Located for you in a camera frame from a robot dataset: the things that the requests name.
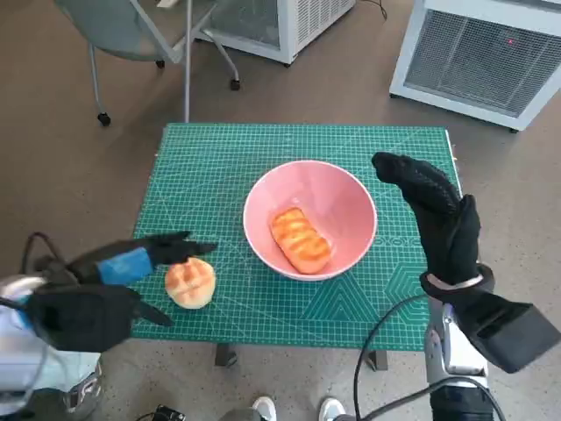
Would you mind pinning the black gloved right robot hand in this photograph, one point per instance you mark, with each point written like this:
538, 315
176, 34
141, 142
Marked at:
447, 219

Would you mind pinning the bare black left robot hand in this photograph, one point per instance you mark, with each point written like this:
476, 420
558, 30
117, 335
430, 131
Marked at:
122, 263

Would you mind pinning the round toy bread bun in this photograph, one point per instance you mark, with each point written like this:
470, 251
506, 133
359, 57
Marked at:
190, 287

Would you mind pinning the pink bowl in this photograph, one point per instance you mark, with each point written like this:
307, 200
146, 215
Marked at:
315, 184

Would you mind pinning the long orange toy bread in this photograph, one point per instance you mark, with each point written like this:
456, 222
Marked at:
300, 241

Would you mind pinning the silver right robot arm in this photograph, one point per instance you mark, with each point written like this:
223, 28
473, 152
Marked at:
451, 351

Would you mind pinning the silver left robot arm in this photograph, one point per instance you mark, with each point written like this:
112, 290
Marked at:
17, 285

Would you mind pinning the person's leg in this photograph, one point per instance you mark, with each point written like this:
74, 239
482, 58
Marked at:
26, 368

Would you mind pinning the small black device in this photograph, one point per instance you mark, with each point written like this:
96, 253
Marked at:
166, 413

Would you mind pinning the white mesh cabinet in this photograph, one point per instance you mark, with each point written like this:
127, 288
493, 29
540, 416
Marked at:
307, 17
473, 57

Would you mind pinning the green cutting mat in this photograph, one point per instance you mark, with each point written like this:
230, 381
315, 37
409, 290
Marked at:
263, 144

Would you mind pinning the white shoe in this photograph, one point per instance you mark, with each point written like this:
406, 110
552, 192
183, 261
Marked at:
331, 408
264, 408

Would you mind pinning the thin metal pole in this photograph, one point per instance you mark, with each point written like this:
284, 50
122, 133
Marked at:
187, 66

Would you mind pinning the grey office chair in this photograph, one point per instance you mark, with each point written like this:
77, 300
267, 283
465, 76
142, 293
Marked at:
122, 30

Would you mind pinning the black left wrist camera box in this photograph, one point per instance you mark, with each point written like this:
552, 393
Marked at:
79, 316

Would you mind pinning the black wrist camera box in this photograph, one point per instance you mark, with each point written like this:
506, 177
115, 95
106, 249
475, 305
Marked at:
79, 316
508, 333

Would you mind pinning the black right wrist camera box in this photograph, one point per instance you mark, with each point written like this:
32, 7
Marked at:
508, 333

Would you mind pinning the black table bracket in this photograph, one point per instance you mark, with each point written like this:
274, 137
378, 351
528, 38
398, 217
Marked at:
378, 360
225, 355

